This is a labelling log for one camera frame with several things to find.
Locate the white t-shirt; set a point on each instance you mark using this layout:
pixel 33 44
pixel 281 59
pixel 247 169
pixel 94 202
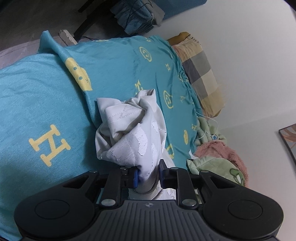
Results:
pixel 133 134

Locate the pink fluffy blanket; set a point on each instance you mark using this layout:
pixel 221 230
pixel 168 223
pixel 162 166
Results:
pixel 217 157

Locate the wall picture with leaves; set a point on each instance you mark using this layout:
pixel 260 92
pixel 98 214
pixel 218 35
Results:
pixel 288 135

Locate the grey cloth on chair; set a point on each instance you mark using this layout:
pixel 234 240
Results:
pixel 156 12

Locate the blue covered chair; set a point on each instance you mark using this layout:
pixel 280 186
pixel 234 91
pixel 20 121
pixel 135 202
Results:
pixel 129 18

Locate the light green blanket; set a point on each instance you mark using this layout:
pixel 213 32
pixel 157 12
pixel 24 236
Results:
pixel 206 132

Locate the teal patterned bed sheet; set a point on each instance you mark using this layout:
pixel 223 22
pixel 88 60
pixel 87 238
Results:
pixel 49 113

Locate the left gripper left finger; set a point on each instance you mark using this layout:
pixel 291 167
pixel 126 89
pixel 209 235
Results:
pixel 115 186

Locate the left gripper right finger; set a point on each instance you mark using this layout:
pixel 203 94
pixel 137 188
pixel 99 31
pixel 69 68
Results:
pixel 187 186

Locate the plaid pillow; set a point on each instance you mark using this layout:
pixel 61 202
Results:
pixel 199 72

